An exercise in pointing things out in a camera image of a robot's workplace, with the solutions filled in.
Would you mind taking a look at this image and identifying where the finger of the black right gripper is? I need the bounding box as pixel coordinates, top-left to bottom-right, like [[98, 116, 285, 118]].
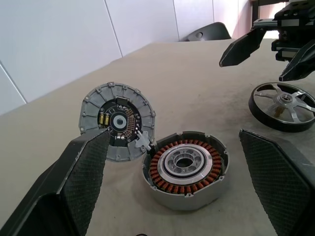
[[279, 40, 315, 82], [219, 27, 267, 67]]

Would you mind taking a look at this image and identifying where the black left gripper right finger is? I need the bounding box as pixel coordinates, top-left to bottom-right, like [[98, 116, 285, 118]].
[[239, 128, 315, 236]]

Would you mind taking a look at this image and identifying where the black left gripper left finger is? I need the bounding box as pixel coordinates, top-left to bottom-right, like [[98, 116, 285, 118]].
[[0, 128, 111, 236]]

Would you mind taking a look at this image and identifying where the black rimmed silver spoked rotor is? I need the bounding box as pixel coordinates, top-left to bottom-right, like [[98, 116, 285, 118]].
[[248, 82, 315, 133]]

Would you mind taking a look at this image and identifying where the grey grinding disc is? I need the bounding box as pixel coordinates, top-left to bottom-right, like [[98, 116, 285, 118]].
[[78, 81, 158, 163]]

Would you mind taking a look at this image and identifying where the black and white disc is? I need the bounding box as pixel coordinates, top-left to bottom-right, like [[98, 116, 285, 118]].
[[142, 131, 230, 211]]

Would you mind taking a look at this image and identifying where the black folding chair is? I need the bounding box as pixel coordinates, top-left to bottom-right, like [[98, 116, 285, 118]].
[[183, 22, 232, 42]]

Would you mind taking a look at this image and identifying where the black metal rack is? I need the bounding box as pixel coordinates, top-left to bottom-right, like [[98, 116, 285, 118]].
[[250, 0, 291, 20]]

